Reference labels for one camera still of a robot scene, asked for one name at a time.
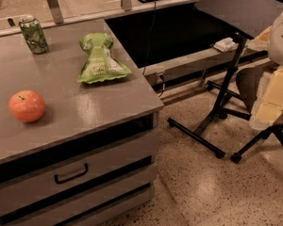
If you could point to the green rice chip bag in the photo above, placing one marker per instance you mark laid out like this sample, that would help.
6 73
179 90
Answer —
101 65

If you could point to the grey drawer cabinet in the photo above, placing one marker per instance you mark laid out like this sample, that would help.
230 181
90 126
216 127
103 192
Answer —
111 126

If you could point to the white small box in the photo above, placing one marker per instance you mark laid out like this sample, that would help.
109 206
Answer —
224 45

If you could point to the red apple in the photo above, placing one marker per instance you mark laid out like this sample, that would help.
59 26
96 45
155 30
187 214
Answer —
26 106

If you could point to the worn office chair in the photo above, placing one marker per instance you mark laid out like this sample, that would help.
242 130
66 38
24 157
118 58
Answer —
262 90

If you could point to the green soda can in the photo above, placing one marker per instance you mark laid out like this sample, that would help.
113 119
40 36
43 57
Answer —
33 34

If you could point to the black rolling laptop stand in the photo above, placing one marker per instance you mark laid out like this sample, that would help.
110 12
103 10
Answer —
249 18

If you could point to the black drawer handle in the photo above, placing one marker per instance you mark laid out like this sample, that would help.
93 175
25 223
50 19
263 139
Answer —
68 177

